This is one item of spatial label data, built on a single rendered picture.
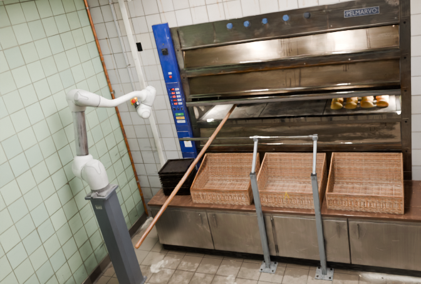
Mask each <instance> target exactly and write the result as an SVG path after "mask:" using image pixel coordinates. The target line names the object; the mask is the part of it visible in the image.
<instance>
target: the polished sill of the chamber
mask: <svg viewBox="0 0 421 284"><path fill-rule="evenodd" d="M401 117H402V116H401V111H399V112H369V113H339V114H324V115H294V116H278V117H249V118H228V119H227V120H226V122H225V123H224V125H227V124H263V123H281V122H317V121H335V120H371V119H390V118H401ZM222 120H223V118H219V119H203V120H198V121H197V125H219V124H220V123H221V122H222Z"/></svg>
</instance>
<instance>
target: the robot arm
mask: <svg viewBox="0 0 421 284"><path fill-rule="evenodd" d="M156 93H157V91H156V89H155V88H154V87H151V86H148V87H147V88H146V89H145V90H142V91H134V92H131V93H128V94H126V95H124V96H122V97H119V98H116V99H114V100H108V99H106V98H103V97H101V96H99V95H96V94H94V93H91V92H88V91H85V90H81V89H73V90H70V91H69V92H68V93H67V94H66V101H67V102H68V105H69V108H70V110H71V111H72V115H73V126H74V133H75V145H76V155H75V157H74V160H73V165H72V171H73V173H74V175H75V176H76V177H78V178H79V179H81V180H84V181H86V183H87V184H88V185H89V187H90V189H91V191H90V192H89V193H88V194H87V195H86V196H87V197H91V199H94V198H96V197H105V196H106V195H107V194H108V193H109V192H110V191H111V190H112V189H113V188H114V187H115V186H116V185H115V184H110V183H109V182H108V177H107V173H106V170H105V168H104V166H103V164H102V163H101V162H100V161H98V160H96V159H93V157H92V155H91V154H89V150H88V137H87V130H86V118H85V110H86V107H102V108H112V107H116V106H119V105H121V104H123V103H125V102H127V101H129V100H131V99H133V98H136V97H138V98H139V99H140V100H141V104H139V103H138V101H137V102H135V103H134V104H133V105H134V106H135V108H136V111H137V113H138V116H139V117H140V118H144V119H147V118H149V117H150V114H151V108H152V105H153V103H154V101H155V97H156Z"/></svg>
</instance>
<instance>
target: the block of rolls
mask: <svg viewBox="0 0 421 284"><path fill-rule="evenodd" d="M343 99H344V98H333V99H332V102H331V109H333V110H337V109H341V108H342V104H343ZM376 99H377V104H376V106H378V107H387V106H389V99H388V95H383V96H376ZM357 100H358V97H351V98H347V101H346V105H345V108H346V109H354V108H357V103H358V101H357ZM361 107H362V108H372V107H373V96H371V97H362V98H361Z"/></svg>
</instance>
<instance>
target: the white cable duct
mask: <svg viewBox="0 0 421 284"><path fill-rule="evenodd" d="M118 3H119V6H120V10H121V13H122V18H123V22H124V25H125V29H126V32H127V36H128V41H129V44H130V48H131V51H132V56H133V60H134V63H135V67H136V71H137V75H138V79H139V82H140V86H141V89H142V90H145V89H146V86H145V82H144V79H143V74H142V70H141V67H140V62H139V59H138V55H137V51H136V47H135V43H134V40H133V35H132V30H131V28H130V23H129V20H128V16H127V11H126V9H125V4H124V1H123V0H118ZM149 121H150V124H151V128H152V132H153V136H154V139H155V144H156V147H157V151H158V154H159V159H160V163H161V166H163V165H164V164H165V159H164V155H163V152H162V148H161V145H160V140H159V136H158V133H157V128H156V125H155V120H154V117H153V113H152V109H151V114H150V117H149Z"/></svg>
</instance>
